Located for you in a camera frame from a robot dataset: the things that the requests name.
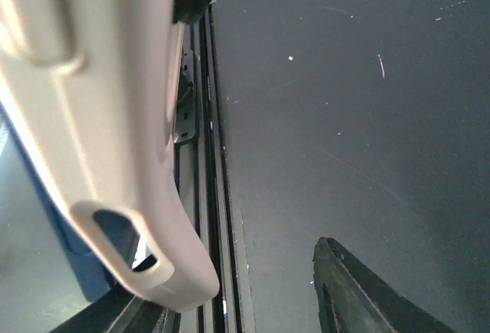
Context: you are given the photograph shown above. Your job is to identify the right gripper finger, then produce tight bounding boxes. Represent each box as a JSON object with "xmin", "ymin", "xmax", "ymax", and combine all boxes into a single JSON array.
[{"xmin": 313, "ymin": 237, "xmax": 452, "ymax": 332}]

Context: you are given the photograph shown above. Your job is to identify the beige phone case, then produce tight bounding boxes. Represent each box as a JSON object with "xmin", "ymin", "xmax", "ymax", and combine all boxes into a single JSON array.
[{"xmin": 1, "ymin": 0, "xmax": 220, "ymax": 312}]

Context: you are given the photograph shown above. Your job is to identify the black aluminium front rail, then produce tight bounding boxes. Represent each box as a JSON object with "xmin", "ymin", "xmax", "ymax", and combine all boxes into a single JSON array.
[{"xmin": 174, "ymin": 8, "xmax": 256, "ymax": 332}]

